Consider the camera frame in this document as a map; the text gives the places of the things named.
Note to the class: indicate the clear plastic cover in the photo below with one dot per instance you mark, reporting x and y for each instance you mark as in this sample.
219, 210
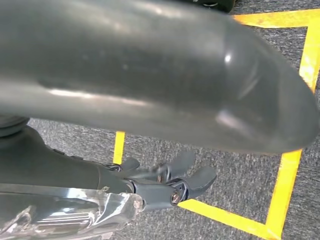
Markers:
62, 215

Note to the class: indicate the yellow floor tape rectangle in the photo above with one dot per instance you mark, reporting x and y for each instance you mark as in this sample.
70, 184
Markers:
284, 185

